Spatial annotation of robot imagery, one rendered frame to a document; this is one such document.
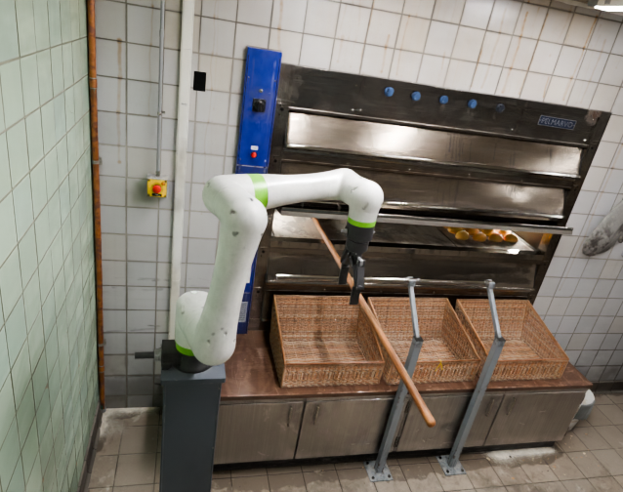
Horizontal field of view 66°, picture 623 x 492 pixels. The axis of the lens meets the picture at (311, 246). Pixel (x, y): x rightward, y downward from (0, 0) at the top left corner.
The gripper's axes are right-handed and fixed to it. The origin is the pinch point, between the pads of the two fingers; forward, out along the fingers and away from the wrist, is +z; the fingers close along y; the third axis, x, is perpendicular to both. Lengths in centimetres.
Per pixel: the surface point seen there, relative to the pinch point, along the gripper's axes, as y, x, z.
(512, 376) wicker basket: -50, 133, 88
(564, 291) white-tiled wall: -98, 199, 60
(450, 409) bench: -46, 96, 107
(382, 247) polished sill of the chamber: -100, 58, 31
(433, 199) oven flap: -98, 82, -1
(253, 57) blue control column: -98, -27, -65
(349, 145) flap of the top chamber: -99, 27, -28
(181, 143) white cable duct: -100, -57, -22
